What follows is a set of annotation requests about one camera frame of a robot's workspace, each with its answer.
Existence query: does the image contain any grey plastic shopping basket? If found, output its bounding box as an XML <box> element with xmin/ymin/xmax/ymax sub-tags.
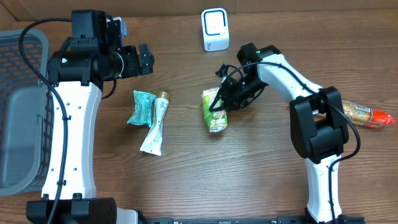
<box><xmin>1</xmin><ymin>29</ymin><xmax>53</xmax><ymax>197</ymax></box>

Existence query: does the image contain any orange spaghetti pasta packet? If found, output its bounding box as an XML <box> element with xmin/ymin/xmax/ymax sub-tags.
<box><xmin>342</xmin><ymin>100</ymin><xmax>396</xmax><ymax>128</ymax></box>

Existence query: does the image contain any white tube with gold cap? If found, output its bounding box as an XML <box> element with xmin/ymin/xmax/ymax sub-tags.
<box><xmin>140</xmin><ymin>91</ymin><xmax>170</xmax><ymax>156</ymax></box>

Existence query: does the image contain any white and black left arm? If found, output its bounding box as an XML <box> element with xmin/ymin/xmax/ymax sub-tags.
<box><xmin>26</xmin><ymin>9</ymin><xmax>154</xmax><ymax>224</ymax></box>

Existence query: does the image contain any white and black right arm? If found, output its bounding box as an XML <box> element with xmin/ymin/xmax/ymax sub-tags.
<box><xmin>210</xmin><ymin>43</ymin><xmax>348</xmax><ymax>223</ymax></box>

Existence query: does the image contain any white barcode scanner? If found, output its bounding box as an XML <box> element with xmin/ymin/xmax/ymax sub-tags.
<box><xmin>201</xmin><ymin>7</ymin><xmax>229</xmax><ymax>52</ymax></box>

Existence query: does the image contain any teal wet wipes packet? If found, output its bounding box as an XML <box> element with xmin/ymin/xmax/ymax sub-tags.
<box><xmin>127</xmin><ymin>90</ymin><xmax>156</xmax><ymax>127</ymax></box>

